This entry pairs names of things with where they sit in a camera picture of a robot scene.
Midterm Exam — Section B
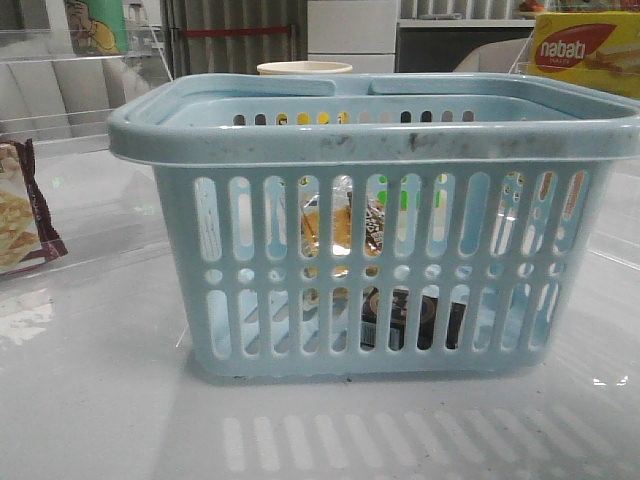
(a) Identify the light blue plastic basket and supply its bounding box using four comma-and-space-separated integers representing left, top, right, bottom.
108, 73, 639, 377

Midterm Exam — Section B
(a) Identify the yellow nabati wafer box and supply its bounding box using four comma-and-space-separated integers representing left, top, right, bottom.
526, 11, 639, 99

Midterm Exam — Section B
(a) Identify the white cabinet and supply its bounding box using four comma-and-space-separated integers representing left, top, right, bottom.
307, 1, 400, 73

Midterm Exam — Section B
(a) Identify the packaged bread slice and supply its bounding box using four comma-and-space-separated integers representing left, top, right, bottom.
299, 175, 385, 259

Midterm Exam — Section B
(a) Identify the green yellow cartoon package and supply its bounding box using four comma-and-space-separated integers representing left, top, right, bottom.
64, 0, 129, 55

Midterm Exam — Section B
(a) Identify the red barrier belt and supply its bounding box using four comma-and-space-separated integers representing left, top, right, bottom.
180, 25, 292, 38

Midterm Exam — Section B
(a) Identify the clear acrylic left shelf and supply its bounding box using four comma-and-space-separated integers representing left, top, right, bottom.
0, 24, 174, 281

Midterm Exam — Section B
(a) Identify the yellow paper popcorn cup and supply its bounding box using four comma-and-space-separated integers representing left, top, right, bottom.
256, 60, 353, 75

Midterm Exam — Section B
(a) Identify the black tissue pack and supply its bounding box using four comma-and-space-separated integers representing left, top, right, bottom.
360, 288, 466, 351

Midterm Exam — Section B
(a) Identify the maroon cracker bag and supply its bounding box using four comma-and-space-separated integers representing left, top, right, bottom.
1, 140, 68, 276

